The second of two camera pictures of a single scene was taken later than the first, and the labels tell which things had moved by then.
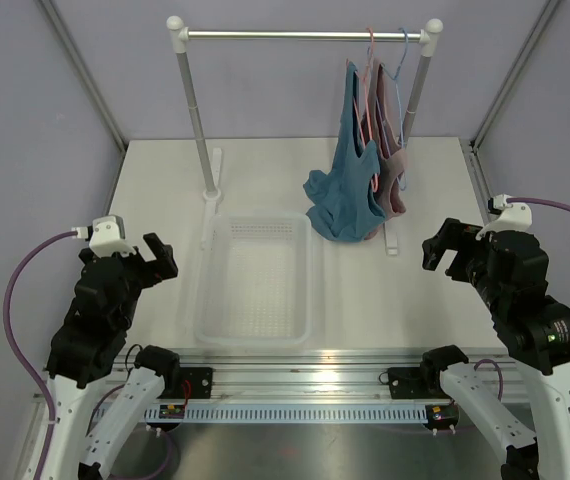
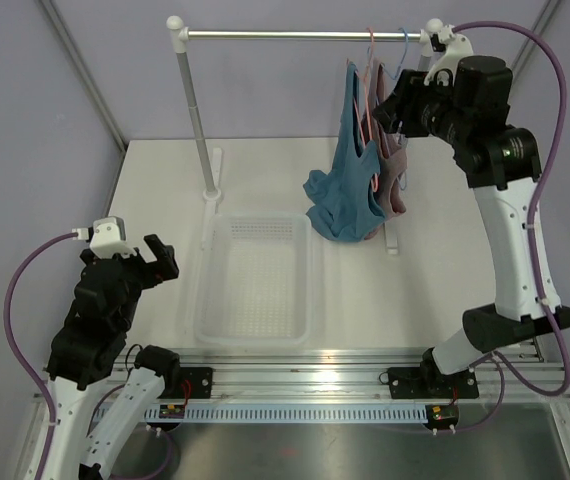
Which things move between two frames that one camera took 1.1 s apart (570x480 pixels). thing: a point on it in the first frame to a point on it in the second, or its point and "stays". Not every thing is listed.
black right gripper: (454, 234) to (403, 104)
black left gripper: (163, 267) stays
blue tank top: (342, 204) stays
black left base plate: (195, 382) stays
